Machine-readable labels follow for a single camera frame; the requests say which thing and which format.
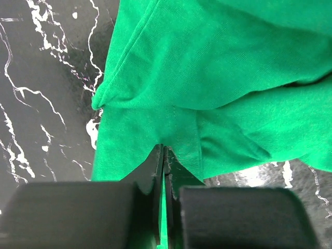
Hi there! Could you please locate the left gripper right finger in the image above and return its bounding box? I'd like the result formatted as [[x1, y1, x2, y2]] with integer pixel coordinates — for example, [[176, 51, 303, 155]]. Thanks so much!
[[164, 147, 320, 248]]

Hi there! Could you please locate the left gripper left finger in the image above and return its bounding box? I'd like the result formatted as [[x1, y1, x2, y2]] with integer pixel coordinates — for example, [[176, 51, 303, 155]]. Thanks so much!
[[1, 144, 164, 248]]

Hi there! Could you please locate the green t shirt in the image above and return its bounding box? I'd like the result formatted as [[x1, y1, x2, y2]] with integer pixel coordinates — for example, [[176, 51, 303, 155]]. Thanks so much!
[[90, 0, 332, 249]]

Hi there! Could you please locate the black marble pattern mat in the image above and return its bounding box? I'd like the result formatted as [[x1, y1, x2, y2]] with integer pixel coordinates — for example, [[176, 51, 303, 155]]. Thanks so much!
[[1, 1, 331, 248]]

